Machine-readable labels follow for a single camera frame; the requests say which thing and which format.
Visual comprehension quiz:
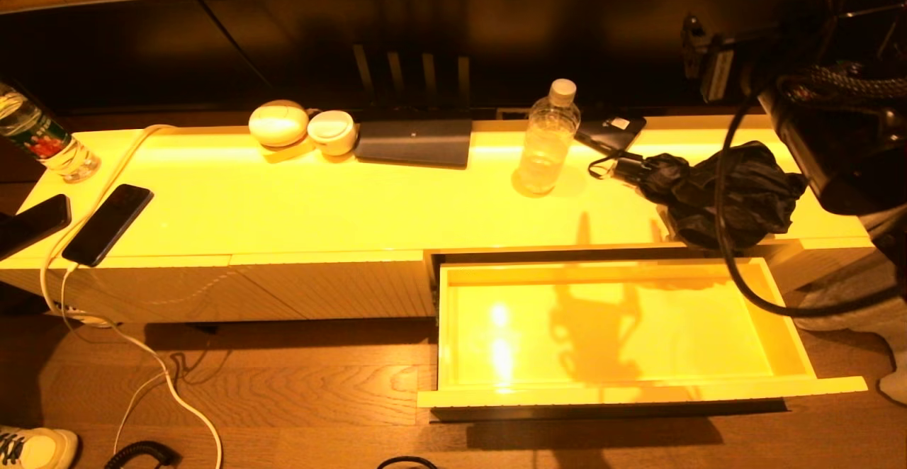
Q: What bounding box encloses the dark grey antenna router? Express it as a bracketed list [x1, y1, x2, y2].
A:
[352, 44, 473, 169]

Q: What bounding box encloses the dark trouser leg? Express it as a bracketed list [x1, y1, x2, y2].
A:
[0, 281, 61, 317]

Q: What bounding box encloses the white sneaker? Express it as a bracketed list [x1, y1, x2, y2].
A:
[0, 425, 80, 469]
[53, 303, 116, 329]

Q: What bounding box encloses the thick white charging cable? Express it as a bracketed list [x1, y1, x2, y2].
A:
[39, 124, 224, 469]

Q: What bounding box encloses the water bottle with colourful label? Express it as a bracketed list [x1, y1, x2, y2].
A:
[0, 81, 101, 183]

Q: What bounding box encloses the white cabinet drawer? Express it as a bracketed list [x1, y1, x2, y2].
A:
[417, 246, 869, 411]

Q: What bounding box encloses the thin white charging cable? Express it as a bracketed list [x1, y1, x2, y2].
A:
[60, 265, 171, 456]

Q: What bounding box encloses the small black stickered device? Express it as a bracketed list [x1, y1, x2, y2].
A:
[574, 115, 647, 157]

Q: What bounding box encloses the black smartphone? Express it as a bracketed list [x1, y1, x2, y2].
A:
[0, 194, 72, 263]
[60, 184, 154, 268]

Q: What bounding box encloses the black umbrella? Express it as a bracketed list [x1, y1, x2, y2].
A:
[588, 141, 810, 252]

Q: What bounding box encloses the cream ribbed sideboard cabinet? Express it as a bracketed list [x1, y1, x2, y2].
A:
[0, 113, 876, 335]

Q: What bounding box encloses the clear plastic water bottle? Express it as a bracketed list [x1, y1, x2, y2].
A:
[514, 78, 582, 197]

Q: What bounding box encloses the black coiled cable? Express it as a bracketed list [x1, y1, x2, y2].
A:
[104, 441, 181, 469]

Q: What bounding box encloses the white oval device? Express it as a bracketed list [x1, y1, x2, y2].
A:
[247, 100, 310, 148]

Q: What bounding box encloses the black television screen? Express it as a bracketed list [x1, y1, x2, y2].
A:
[0, 0, 816, 117]

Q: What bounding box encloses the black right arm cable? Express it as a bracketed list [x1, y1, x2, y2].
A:
[713, 79, 907, 318]

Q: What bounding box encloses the white round device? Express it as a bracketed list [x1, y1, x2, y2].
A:
[307, 110, 359, 157]

